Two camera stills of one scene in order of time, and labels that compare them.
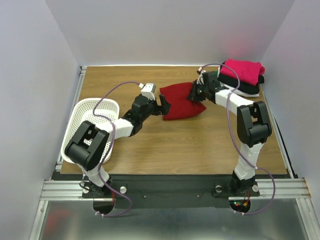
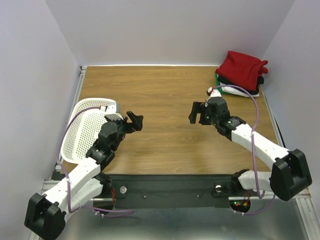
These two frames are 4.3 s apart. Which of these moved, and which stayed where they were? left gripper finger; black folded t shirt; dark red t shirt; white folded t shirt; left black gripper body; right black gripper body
Moved: left black gripper body; right black gripper body; left gripper finger; dark red t shirt
Stayed: black folded t shirt; white folded t shirt
